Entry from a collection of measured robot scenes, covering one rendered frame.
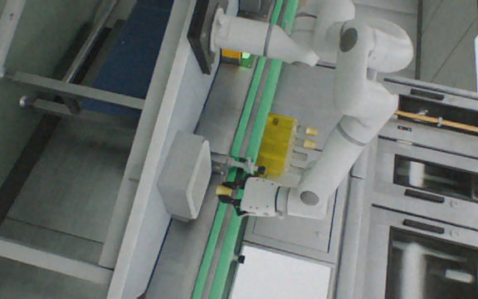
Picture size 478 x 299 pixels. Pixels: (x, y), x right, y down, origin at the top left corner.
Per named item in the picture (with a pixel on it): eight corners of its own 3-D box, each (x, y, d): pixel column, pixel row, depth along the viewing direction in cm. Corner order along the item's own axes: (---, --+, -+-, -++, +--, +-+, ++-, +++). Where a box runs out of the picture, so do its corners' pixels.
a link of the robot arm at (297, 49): (262, 54, 109) (319, 66, 108) (272, 8, 110) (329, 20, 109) (262, 63, 119) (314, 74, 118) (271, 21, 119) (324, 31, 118)
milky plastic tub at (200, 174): (168, 214, 121) (196, 221, 120) (157, 185, 101) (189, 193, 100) (186, 165, 129) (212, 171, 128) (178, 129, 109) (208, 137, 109)
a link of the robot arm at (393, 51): (334, 12, 93) (382, -4, 81) (375, 27, 100) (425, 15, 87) (326, 68, 93) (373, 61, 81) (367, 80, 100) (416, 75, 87)
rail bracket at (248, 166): (226, 179, 134) (261, 188, 133) (226, 157, 120) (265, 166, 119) (228, 172, 136) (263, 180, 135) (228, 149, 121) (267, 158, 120)
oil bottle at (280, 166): (231, 165, 145) (288, 178, 143) (231, 158, 140) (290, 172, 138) (235, 152, 148) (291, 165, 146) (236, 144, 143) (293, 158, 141)
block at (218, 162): (206, 173, 134) (226, 178, 133) (204, 160, 125) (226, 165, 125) (209, 164, 135) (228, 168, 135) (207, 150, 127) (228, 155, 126)
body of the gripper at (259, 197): (281, 222, 109) (243, 216, 113) (288, 188, 113) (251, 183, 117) (276, 212, 103) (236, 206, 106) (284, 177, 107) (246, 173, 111)
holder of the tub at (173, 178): (170, 218, 126) (193, 224, 125) (155, 184, 101) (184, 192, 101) (187, 171, 134) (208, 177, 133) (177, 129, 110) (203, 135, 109)
